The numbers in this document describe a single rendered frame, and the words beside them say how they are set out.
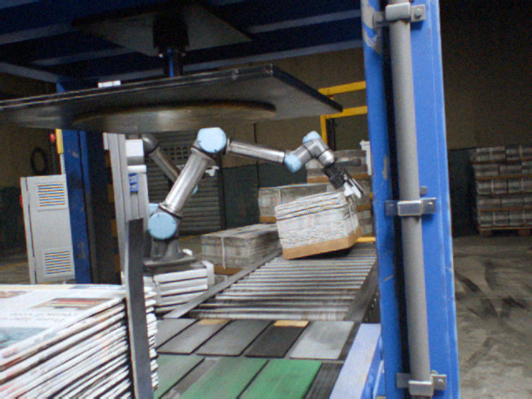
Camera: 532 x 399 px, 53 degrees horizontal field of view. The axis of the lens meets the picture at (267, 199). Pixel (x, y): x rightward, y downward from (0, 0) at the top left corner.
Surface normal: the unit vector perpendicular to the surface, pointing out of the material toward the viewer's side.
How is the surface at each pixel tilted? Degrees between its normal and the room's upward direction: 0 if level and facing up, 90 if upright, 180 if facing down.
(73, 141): 90
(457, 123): 90
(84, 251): 90
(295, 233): 90
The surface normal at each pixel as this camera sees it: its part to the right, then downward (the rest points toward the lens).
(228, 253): -0.68, 0.09
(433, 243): -0.29, 0.07
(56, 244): 0.33, 0.03
